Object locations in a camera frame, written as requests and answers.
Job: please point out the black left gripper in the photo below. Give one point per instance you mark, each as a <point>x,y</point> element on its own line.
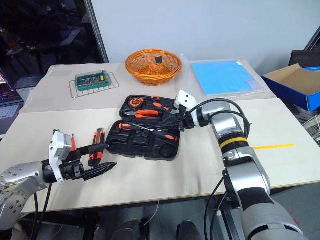
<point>72,168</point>

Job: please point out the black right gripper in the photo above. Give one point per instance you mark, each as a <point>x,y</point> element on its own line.
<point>188,122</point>

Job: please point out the orange black utility knife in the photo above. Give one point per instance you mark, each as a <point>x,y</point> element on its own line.
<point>96,136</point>

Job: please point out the orange case latch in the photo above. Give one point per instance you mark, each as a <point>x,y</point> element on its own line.
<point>156,97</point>

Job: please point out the black plastic tool case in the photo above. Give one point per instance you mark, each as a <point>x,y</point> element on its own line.
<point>140,147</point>

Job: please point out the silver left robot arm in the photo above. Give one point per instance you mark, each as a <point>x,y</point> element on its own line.
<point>22,172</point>

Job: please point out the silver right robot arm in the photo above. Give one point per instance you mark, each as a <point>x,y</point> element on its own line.
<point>250,180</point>

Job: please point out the orange black tape measure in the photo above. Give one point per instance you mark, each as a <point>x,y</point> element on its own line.
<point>135,102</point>

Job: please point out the orange wicker basket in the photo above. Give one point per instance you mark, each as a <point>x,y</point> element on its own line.
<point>152,72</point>

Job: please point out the small black square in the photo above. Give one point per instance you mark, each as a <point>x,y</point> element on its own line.
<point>158,60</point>

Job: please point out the blue sheet in plastic sleeve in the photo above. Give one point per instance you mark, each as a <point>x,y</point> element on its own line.
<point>222,77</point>

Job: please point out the green screwdriver bit box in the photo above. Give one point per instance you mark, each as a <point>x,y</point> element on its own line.
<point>92,81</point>

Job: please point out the dark rounded shape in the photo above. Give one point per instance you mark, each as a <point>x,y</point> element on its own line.
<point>133,230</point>
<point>188,231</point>

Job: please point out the dark laptop keyboard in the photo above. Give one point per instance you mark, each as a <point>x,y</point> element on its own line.
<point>10,110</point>

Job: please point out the yellow strip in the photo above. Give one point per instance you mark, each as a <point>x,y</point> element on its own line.
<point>273,146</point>

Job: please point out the blue cardboard box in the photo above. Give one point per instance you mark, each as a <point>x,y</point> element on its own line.
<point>310,100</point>

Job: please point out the black office chair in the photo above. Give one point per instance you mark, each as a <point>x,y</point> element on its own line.
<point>303,58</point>

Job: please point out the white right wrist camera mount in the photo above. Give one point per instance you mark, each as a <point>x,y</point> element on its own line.
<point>185,98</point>

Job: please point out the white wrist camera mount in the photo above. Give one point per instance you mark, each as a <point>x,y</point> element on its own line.
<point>185,98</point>
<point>55,142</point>

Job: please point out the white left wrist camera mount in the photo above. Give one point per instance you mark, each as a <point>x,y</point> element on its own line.
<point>55,142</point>

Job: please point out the grey window frame post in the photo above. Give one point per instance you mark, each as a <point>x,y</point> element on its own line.
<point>97,30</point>

